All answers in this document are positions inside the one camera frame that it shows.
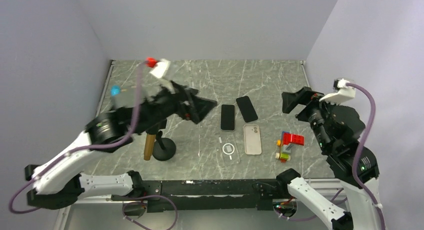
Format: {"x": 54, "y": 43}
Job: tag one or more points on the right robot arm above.
{"x": 340, "y": 134}

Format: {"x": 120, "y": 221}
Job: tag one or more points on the blue toy microphone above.
{"x": 115, "y": 90}

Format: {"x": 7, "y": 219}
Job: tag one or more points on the black smartphone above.
{"x": 246, "y": 109}

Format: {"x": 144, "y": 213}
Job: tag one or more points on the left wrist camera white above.
{"x": 163, "y": 70}

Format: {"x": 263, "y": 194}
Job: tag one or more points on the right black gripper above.
{"x": 302, "y": 95}

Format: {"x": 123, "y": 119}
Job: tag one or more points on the black microphone stand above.
{"x": 163, "y": 148}

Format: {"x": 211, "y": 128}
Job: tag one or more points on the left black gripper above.
{"x": 197, "y": 107}

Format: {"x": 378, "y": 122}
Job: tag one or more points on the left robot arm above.
{"x": 60, "y": 182}

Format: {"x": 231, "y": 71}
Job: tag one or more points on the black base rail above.
{"x": 259, "y": 194}

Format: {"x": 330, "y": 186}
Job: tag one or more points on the gold microphone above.
{"x": 149, "y": 146}

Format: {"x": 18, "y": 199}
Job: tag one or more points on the colourful toy brick assembly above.
{"x": 286, "y": 144}

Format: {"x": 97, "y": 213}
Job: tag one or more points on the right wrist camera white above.
{"x": 343, "y": 92}

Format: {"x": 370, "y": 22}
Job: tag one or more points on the phone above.
{"x": 227, "y": 117}

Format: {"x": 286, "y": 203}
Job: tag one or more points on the beige phone case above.
{"x": 252, "y": 139}

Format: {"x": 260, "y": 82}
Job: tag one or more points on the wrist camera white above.
{"x": 163, "y": 70}
{"x": 343, "y": 92}

